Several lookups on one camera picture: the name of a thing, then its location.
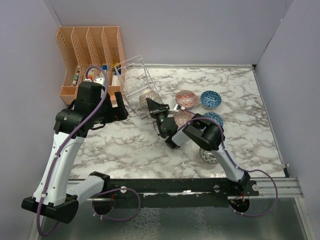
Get blue triangle patterned bowl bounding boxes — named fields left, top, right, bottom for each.
left=200, top=90, right=222, bottom=109

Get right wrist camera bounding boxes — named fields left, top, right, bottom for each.
left=170, top=104, right=185, bottom=115

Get blue floral bowl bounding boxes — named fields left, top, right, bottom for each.
left=203, top=112, right=224, bottom=127

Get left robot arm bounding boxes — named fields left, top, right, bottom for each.
left=21, top=81, right=128, bottom=224

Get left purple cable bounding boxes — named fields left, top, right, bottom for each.
left=35, top=65, right=141, bottom=237

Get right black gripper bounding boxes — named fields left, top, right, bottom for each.
left=145, top=99, right=170, bottom=138

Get white wire dish rack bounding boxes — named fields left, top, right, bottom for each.
left=115, top=55, right=163, bottom=119

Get red patterned bowl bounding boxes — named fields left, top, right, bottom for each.
left=175, top=90, right=198, bottom=109

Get brown patterned bowl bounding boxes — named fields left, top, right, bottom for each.
left=138, top=89, right=159, bottom=107

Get orange plastic desk organizer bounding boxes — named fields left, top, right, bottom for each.
left=56, top=26, right=126, bottom=105

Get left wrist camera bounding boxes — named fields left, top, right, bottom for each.
left=83, top=77, right=106, bottom=87

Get small bottles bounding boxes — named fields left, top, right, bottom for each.
left=72, top=70, right=80, bottom=86

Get black mounting rail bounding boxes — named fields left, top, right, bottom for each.
left=81, top=177, right=261, bottom=209

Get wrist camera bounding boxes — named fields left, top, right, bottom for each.
left=83, top=77, right=106, bottom=87
left=170, top=104, right=185, bottom=115

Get grey leaf patterned bowl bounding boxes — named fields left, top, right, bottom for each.
left=199, top=148, right=218, bottom=165

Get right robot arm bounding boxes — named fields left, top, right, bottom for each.
left=146, top=98, right=251, bottom=196

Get pink patterned bowl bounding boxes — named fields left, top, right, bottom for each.
left=173, top=111, right=194, bottom=128

